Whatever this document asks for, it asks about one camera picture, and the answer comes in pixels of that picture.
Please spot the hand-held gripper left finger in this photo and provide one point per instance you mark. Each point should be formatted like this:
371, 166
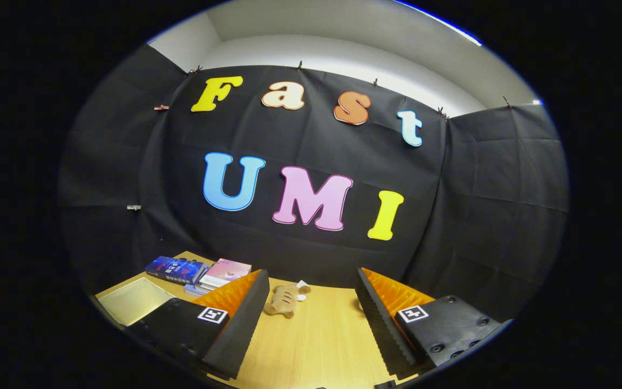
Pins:
235, 332

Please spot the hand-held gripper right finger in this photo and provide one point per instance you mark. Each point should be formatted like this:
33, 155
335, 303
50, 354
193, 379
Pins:
384, 327

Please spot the green fabric storage box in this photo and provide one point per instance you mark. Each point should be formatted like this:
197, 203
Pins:
133, 300

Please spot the brown plush toy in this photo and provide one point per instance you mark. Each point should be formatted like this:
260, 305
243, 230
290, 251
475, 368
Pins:
284, 300

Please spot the pale blue book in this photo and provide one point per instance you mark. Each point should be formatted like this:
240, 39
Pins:
195, 290

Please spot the pink cover book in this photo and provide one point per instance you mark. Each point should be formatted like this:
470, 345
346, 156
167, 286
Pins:
224, 272

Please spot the dark blue book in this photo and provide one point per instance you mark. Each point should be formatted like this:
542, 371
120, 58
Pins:
173, 269

